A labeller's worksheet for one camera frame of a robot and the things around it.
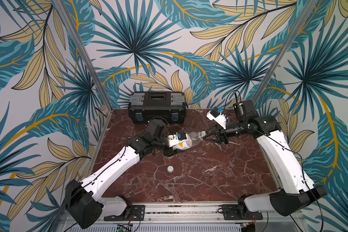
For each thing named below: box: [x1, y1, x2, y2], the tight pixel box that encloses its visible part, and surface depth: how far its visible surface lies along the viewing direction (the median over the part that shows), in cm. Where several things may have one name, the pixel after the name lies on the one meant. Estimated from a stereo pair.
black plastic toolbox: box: [127, 90, 188, 125], surface depth 102 cm
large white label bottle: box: [172, 131, 202, 150], surface depth 66 cm
